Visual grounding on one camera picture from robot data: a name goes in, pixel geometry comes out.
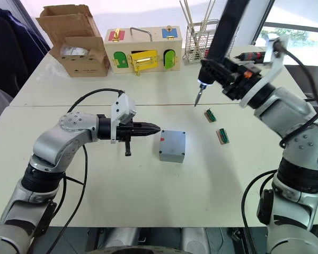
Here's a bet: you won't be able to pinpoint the grey plastic box lid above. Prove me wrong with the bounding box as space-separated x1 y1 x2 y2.
158 129 187 157

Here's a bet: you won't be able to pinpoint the red and black screwdriver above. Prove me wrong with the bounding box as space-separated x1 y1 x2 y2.
233 51 268 64

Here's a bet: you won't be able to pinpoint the black side table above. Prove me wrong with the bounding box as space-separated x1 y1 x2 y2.
283 64 318 101

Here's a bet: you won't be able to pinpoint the dark blue jacket on chair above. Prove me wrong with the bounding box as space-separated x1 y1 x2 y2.
0 7 51 98

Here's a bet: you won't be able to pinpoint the grey plastic box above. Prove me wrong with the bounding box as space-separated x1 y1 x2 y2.
158 153 185 164

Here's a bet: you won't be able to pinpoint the wooden lock box coloured doors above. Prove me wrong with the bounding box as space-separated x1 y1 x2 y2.
103 25 183 77

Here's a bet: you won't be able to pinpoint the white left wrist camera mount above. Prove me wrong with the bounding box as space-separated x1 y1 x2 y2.
110 92 137 144

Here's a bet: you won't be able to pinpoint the grey rounded shape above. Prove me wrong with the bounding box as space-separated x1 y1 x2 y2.
180 227 212 254
104 227 143 252

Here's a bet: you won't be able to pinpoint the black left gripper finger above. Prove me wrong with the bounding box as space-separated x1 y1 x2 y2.
132 128 162 138
132 121 160 131

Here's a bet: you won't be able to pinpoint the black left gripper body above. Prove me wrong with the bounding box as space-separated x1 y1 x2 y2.
116 122 135 157

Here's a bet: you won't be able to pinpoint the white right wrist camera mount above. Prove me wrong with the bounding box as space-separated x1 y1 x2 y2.
239 35 290 110

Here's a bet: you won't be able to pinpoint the metal wire rack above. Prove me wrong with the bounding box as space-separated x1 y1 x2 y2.
182 19 236 66

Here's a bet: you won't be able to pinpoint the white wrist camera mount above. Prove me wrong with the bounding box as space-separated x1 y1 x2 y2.
110 92 137 144
239 35 290 110

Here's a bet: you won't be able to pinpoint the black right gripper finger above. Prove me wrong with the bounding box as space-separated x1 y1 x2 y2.
200 59 240 86

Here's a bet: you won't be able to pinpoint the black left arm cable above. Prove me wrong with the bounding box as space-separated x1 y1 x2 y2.
45 88 126 254

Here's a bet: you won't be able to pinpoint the green screw holder on wood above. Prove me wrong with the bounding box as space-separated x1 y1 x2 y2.
204 107 217 124
216 128 231 146

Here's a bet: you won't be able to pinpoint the black electric screwdriver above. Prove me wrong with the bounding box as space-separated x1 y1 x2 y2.
193 0 251 107

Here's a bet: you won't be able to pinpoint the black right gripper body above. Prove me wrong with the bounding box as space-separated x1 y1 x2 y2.
222 57 263 101

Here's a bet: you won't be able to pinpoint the brown cardboard box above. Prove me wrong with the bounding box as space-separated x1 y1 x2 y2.
36 4 111 78

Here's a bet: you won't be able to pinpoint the white plastic-wrapped roll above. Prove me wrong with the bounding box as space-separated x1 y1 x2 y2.
58 44 91 58

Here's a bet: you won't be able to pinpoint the thin wooden stick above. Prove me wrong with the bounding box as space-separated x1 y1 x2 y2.
184 0 196 29
202 0 217 31
179 0 196 34
198 0 213 39

